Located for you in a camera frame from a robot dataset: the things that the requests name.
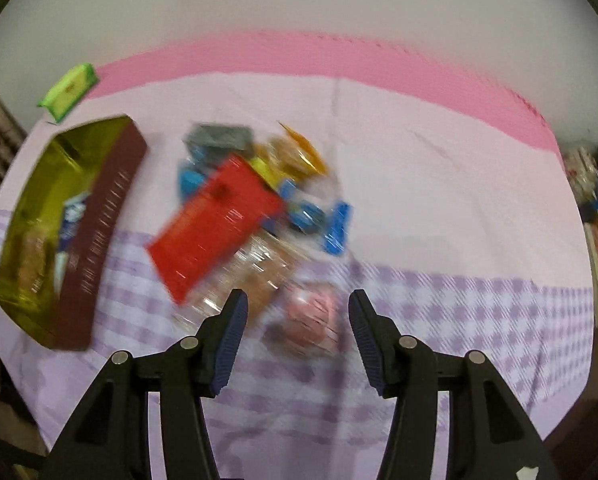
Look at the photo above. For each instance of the maroon box with gold inside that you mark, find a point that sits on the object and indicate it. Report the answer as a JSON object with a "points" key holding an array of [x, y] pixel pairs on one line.
{"points": [[104, 220]]}

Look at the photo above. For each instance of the pink round snack packet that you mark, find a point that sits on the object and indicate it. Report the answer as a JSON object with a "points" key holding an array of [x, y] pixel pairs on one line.
{"points": [[309, 310]]}

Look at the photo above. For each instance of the green snack packet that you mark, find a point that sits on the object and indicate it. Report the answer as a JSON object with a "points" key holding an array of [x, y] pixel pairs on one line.
{"points": [[69, 91]]}

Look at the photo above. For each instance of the blue plum candy packet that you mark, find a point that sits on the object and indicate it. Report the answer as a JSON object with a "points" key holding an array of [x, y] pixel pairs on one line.
{"points": [[338, 227], [304, 212], [194, 180]]}

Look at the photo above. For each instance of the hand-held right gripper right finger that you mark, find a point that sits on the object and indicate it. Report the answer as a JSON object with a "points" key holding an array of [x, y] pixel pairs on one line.
{"points": [[366, 340]]}

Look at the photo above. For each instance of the orange snack packet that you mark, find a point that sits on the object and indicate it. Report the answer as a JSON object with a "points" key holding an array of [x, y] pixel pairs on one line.
{"points": [[291, 157]]}

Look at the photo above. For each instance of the blue and white snack packet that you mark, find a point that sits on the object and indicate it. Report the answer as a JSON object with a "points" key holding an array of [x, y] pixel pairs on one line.
{"points": [[71, 220]]}

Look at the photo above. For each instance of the red snack packet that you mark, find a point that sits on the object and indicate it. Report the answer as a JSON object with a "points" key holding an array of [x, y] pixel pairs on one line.
{"points": [[214, 225]]}

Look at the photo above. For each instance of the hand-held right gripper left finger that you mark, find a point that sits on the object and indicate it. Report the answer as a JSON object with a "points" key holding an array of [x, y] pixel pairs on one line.
{"points": [[231, 340]]}

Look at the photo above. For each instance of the pink and purple checked bedsheet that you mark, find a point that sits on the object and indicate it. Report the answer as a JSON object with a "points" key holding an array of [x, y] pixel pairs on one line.
{"points": [[429, 185]]}

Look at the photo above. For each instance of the grey cube snack packet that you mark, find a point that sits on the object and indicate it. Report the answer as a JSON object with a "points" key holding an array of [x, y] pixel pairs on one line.
{"points": [[219, 137]]}

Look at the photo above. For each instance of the clear biscuit packet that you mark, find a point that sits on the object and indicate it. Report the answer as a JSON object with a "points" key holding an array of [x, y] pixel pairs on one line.
{"points": [[259, 270]]}

